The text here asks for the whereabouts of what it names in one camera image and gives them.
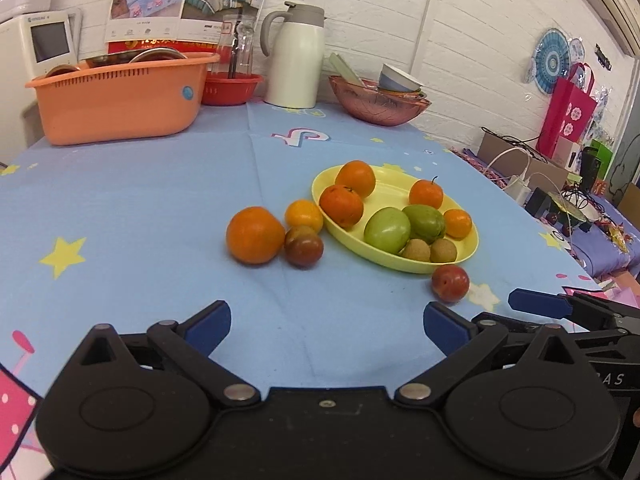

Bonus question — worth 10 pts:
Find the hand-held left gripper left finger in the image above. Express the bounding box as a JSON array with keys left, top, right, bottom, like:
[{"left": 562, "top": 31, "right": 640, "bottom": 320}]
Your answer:
[{"left": 70, "top": 300, "right": 262, "bottom": 408}]

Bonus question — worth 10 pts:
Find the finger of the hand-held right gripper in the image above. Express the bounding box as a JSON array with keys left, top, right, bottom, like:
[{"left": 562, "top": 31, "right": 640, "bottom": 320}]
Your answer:
[
  {"left": 508, "top": 288, "right": 640, "bottom": 328},
  {"left": 472, "top": 311, "right": 548, "bottom": 342}
]

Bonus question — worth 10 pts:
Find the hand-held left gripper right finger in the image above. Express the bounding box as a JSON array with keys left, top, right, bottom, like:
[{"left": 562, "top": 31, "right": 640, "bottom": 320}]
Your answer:
[{"left": 393, "top": 301, "right": 583, "bottom": 408}]

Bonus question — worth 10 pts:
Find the small brown kiwi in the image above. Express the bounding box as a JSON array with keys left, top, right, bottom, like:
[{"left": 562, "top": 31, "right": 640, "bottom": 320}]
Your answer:
[
  {"left": 429, "top": 238, "right": 458, "bottom": 264},
  {"left": 398, "top": 238, "right": 432, "bottom": 263}
]

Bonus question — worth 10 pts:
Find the green plum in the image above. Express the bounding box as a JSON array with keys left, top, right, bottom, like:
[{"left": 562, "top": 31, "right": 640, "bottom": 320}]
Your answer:
[
  {"left": 401, "top": 204, "right": 446, "bottom": 243},
  {"left": 363, "top": 207, "right": 412, "bottom": 255}
]

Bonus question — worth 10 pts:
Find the orange with thin stem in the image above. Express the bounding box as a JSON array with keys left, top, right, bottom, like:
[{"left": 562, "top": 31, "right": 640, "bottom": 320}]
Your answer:
[{"left": 409, "top": 176, "right": 444, "bottom": 210}]

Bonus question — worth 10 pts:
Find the yellow plastic plate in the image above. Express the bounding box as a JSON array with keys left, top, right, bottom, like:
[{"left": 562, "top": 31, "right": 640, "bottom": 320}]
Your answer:
[{"left": 311, "top": 164, "right": 480, "bottom": 275}]

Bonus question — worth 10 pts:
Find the mandarin with dark calyx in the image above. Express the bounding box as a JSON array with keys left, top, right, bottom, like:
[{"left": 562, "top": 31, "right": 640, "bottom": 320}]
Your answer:
[{"left": 319, "top": 184, "right": 364, "bottom": 229}]

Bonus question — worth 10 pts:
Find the large orange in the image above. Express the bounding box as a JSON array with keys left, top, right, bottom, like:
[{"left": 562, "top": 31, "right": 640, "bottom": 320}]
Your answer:
[
  {"left": 334, "top": 160, "right": 377, "bottom": 199},
  {"left": 226, "top": 206, "right": 286, "bottom": 265}
]

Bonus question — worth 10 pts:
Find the patterned bed cover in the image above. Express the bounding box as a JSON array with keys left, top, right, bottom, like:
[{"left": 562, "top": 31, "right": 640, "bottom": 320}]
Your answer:
[{"left": 450, "top": 147, "right": 640, "bottom": 306}]

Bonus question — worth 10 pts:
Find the black power adapter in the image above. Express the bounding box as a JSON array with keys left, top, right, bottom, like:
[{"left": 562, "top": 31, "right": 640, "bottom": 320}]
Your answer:
[{"left": 525, "top": 187, "right": 553, "bottom": 218}]

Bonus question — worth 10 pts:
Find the white charger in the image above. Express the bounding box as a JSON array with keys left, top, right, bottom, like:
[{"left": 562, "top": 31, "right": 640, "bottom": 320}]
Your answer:
[{"left": 502, "top": 175, "right": 531, "bottom": 206}]

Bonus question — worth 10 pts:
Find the blue printed tablecloth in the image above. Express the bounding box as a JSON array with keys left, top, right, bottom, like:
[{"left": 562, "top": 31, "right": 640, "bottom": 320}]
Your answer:
[{"left": 0, "top": 97, "right": 608, "bottom": 461}]

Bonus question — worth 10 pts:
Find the small yellowish orange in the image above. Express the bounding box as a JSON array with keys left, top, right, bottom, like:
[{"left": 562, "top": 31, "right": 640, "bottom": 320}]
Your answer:
[{"left": 284, "top": 199, "right": 325, "bottom": 234}]

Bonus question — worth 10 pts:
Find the black speaker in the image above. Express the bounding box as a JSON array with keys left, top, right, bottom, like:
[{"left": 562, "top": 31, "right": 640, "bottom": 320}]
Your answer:
[{"left": 580, "top": 147, "right": 603, "bottom": 193}]

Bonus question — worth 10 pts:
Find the cardboard box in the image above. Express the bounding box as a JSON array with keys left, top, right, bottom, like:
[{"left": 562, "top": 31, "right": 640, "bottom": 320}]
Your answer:
[{"left": 477, "top": 127, "right": 571, "bottom": 183}]

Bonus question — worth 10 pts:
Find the red gift bag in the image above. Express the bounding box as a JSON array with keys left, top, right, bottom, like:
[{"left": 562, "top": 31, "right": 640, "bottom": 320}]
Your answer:
[{"left": 536, "top": 62, "right": 598, "bottom": 158}]

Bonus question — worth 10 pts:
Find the pink glass bowl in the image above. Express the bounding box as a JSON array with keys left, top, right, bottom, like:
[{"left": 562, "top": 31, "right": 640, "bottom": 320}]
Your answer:
[{"left": 328, "top": 75, "right": 432, "bottom": 127}]

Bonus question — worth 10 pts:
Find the red plastic basket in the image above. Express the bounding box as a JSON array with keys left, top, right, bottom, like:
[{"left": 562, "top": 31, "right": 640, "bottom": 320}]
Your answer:
[{"left": 201, "top": 73, "right": 264, "bottom": 107}]

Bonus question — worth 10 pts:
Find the orange plastic basket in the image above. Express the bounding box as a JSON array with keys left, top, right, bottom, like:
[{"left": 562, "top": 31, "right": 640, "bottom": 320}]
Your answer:
[{"left": 25, "top": 51, "right": 221, "bottom": 147}]

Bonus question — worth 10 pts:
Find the blue round paper fan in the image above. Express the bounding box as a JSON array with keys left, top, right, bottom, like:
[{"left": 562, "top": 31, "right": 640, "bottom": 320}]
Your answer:
[{"left": 525, "top": 28, "right": 586, "bottom": 93}]

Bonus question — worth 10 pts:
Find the white blue ceramic bowl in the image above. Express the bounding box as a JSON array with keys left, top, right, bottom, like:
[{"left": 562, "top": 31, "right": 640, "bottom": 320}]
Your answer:
[{"left": 378, "top": 63, "right": 426, "bottom": 95}]

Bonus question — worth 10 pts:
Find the clear glass cup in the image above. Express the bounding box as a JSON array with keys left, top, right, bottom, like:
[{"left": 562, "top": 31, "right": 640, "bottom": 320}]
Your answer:
[{"left": 234, "top": 17, "right": 256, "bottom": 77}]

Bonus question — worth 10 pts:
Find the pale green plate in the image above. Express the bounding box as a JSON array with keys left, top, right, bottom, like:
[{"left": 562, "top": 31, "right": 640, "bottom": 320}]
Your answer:
[{"left": 328, "top": 52, "right": 366, "bottom": 88}]

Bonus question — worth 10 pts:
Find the white thermos jug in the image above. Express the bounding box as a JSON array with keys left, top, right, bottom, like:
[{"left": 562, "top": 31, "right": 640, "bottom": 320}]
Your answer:
[{"left": 259, "top": 1, "right": 327, "bottom": 109}]

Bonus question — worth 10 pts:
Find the slim glass bottle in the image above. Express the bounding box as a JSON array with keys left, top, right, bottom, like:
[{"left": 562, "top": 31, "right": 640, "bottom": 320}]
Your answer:
[{"left": 218, "top": 20, "right": 236, "bottom": 79}]

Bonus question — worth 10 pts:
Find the white appliance with screen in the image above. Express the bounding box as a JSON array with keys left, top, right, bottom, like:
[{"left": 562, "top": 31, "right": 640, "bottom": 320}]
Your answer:
[{"left": 0, "top": 9, "right": 83, "bottom": 153}]

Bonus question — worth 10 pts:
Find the white air conditioner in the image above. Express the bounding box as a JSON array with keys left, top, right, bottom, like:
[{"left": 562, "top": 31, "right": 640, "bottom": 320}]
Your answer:
[{"left": 575, "top": 0, "right": 640, "bottom": 58}]

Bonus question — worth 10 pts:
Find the white cable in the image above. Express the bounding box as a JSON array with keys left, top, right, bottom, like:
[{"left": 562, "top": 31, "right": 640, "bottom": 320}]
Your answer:
[{"left": 487, "top": 147, "right": 576, "bottom": 211}]

